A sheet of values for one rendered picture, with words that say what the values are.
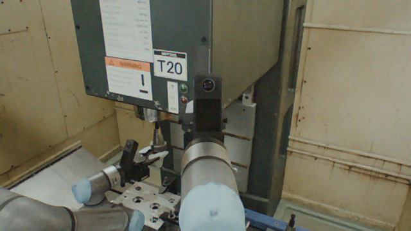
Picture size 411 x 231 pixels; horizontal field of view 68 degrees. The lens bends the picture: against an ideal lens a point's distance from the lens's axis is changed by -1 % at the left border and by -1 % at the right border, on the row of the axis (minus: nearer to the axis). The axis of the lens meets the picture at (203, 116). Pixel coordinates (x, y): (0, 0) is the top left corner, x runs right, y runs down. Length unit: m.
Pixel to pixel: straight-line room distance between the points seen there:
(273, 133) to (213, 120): 1.05
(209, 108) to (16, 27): 1.57
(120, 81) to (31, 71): 1.14
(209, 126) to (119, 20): 0.47
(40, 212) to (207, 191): 0.51
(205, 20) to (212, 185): 0.45
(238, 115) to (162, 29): 0.81
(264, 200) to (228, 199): 1.38
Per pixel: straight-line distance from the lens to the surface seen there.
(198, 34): 0.74
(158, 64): 0.82
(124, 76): 0.91
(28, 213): 0.80
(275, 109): 1.47
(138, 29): 0.84
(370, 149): 1.89
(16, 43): 1.96
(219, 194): 0.37
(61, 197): 2.09
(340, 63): 1.73
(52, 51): 2.08
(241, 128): 1.52
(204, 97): 0.50
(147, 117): 1.09
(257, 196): 1.76
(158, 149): 1.20
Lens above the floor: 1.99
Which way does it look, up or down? 25 degrees down
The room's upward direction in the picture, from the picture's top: straight up
